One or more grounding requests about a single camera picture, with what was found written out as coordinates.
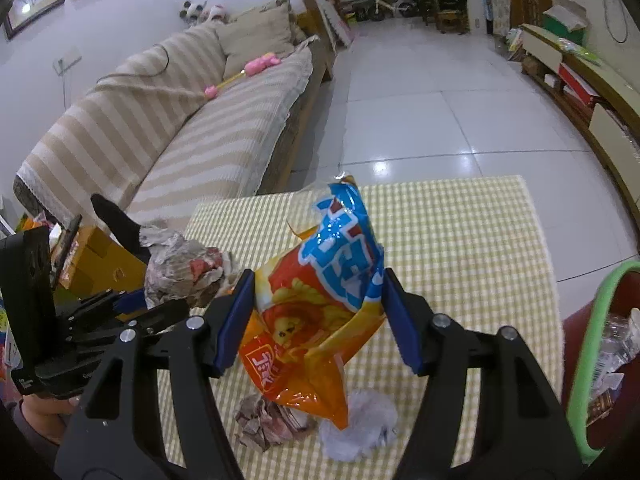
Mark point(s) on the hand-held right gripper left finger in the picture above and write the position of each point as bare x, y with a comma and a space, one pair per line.
232, 330

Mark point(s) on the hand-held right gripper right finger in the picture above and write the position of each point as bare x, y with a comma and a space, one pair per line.
402, 330

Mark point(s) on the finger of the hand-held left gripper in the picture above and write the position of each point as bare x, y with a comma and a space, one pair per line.
122, 232
130, 302

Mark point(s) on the grey newspaper ball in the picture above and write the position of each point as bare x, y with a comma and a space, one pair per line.
175, 265

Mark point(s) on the orange blue snack bag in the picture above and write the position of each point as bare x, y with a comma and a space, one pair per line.
320, 310

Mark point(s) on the red bin with green rim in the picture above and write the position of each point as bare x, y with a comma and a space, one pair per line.
582, 360

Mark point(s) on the clear plastic bottle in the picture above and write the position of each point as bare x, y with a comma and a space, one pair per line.
617, 345

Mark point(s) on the person's left hand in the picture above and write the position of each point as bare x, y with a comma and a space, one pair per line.
47, 407

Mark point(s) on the brown cardboard box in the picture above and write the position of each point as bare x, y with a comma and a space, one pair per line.
95, 260

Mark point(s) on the yellow checkered tablecloth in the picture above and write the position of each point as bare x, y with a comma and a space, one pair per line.
465, 260

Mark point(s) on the crumpled pinkish printed paper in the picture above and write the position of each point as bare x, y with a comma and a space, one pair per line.
272, 422

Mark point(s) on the striped beige sofa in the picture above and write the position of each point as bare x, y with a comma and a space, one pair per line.
150, 135

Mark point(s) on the white crumpled tissue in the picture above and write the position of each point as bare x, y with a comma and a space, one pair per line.
357, 430

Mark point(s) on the pink toy wand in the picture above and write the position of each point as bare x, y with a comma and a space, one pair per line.
257, 65

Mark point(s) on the brown packet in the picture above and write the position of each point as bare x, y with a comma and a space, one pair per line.
605, 405

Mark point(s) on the plush toys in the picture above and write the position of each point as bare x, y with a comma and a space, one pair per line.
202, 12

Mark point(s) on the beige sofa cushion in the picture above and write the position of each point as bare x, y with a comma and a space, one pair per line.
255, 35

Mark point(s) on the wooden television cabinet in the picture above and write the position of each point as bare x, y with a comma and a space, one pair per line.
595, 100

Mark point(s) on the red flat box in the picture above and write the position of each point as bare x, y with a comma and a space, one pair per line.
577, 82

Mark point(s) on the wooden chair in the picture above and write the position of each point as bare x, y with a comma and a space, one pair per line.
450, 17

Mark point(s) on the small white bicycle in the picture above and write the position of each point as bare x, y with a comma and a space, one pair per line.
387, 7

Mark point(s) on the green yellow package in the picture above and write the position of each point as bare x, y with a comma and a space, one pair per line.
580, 50

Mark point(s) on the green box with white paper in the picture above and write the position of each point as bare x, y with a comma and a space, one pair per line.
565, 22

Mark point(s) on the white wall socket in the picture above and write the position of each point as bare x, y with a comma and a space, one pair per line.
66, 59

